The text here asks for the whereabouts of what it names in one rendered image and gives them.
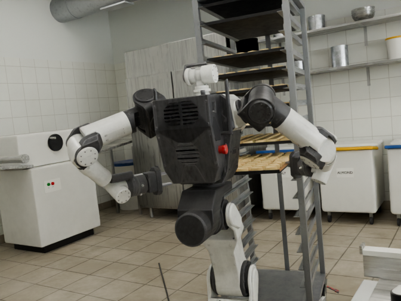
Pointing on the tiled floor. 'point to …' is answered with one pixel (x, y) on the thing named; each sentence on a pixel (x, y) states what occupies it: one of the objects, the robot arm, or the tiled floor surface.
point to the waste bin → (122, 166)
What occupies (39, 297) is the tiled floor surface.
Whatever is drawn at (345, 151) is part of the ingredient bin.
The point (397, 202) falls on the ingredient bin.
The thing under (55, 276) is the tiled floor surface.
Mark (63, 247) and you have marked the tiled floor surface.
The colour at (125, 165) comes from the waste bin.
